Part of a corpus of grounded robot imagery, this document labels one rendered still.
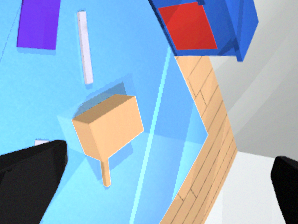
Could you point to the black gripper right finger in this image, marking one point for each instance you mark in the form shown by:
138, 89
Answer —
284, 177

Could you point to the brown rectangular block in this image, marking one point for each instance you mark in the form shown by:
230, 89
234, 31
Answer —
108, 126

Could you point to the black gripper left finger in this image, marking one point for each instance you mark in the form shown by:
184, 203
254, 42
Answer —
29, 179

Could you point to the purple flat block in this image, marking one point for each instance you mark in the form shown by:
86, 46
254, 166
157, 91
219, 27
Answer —
38, 24

